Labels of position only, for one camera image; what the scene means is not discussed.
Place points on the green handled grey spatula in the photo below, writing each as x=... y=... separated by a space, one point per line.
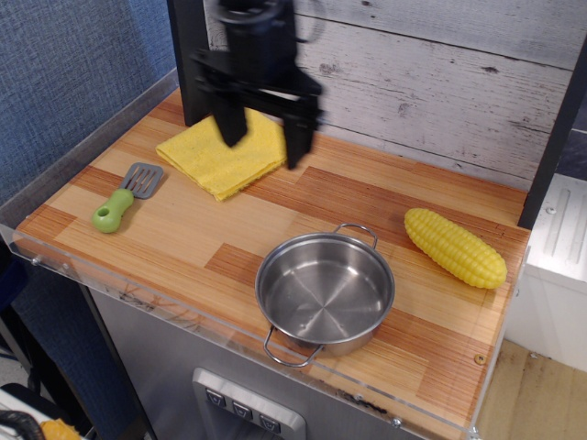
x=140 y=182

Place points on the black right frame post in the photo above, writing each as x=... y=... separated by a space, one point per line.
x=562 y=127

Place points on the yellow plastic corn cob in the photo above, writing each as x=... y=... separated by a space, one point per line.
x=455 y=249

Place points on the white side cabinet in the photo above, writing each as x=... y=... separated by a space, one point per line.
x=548 y=311

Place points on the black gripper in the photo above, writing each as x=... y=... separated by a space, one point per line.
x=259 y=70

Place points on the yellow black object bottom left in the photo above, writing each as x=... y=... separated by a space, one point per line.
x=59 y=430

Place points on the black left frame post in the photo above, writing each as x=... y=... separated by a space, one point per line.
x=189 y=34

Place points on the black frame post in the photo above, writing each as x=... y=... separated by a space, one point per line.
x=189 y=34
x=562 y=127

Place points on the silver button control panel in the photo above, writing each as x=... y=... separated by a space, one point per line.
x=231 y=411

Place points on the yellow folded cloth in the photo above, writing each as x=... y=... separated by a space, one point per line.
x=200 y=153

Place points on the stainless steel pot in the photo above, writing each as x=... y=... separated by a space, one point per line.
x=325 y=292

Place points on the clear acrylic front guard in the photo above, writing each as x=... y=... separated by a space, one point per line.
x=347 y=397

